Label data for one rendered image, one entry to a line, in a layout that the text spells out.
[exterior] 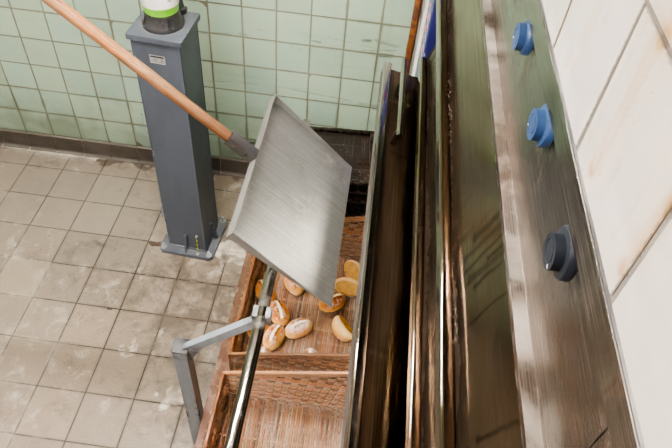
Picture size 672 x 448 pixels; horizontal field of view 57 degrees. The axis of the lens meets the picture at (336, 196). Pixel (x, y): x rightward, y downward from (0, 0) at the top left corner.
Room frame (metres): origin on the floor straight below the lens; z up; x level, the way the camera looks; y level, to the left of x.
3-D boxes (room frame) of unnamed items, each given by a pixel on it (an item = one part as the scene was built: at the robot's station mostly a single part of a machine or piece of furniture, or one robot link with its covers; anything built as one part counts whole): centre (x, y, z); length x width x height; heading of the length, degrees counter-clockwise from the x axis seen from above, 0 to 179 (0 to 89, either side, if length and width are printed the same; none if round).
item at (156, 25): (2.01, 0.68, 1.23); 0.26 x 0.15 x 0.06; 174
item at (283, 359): (1.19, 0.03, 0.72); 0.56 x 0.49 x 0.28; 177
